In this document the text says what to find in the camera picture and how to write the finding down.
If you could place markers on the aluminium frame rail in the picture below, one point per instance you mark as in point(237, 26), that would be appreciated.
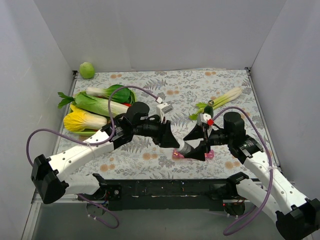
point(36, 202)

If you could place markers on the round green cabbage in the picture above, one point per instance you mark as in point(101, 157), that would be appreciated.
point(87, 70)

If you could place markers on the floral table mat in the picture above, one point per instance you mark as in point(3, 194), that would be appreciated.
point(183, 89)

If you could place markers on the green napa cabbage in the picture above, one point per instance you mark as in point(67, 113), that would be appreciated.
point(98, 105)

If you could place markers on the green glass bottle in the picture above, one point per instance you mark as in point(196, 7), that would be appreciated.
point(208, 109)

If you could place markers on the green plastic tray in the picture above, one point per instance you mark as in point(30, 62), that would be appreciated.
point(89, 132)

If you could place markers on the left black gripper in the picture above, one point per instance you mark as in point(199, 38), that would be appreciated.
point(162, 132)

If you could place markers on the yellow napa cabbage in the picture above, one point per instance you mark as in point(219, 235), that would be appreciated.
point(79, 120)

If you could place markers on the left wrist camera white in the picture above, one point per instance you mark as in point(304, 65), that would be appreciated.
point(162, 109)

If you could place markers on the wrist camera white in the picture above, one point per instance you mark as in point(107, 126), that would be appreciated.
point(204, 118)
point(162, 109)

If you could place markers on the bok choy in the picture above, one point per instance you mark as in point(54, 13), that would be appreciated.
point(118, 93)

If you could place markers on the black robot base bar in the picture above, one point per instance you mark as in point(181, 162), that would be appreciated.
point(173, 194)

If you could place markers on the pink weekly pill organizer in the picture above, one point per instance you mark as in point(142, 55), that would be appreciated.
point(177, 155)

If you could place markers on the celery stalk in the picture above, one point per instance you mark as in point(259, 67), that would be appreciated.
point(218, 102)

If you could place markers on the white pill bottle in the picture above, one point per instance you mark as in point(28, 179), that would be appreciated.
point(184, 148)

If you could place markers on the red chili pepper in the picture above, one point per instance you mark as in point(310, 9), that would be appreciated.
point(127, 104)

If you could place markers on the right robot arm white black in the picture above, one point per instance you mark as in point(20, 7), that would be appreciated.
point(294, 214)

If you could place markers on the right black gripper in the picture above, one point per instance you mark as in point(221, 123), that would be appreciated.
point(206, 137)

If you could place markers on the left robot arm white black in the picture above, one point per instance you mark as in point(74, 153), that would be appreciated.
point(52, 175)

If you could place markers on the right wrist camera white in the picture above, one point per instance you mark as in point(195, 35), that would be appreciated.
point(204, 118)

